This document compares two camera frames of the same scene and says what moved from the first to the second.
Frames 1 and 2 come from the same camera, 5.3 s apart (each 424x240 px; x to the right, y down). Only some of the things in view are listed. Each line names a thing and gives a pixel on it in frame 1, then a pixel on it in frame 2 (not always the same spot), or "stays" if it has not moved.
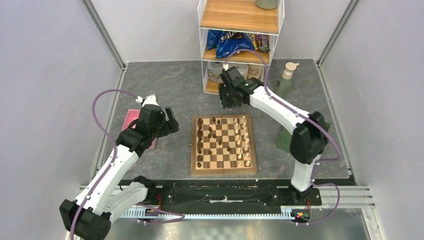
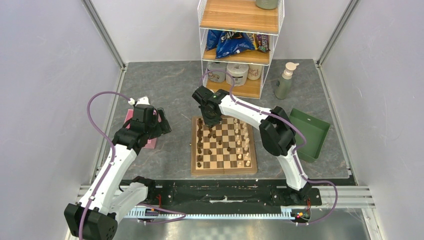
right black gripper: [224, 102] → [210, 122]
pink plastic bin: [132, 114] stays
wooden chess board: [222, 144] stays
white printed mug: [214, 69] stays
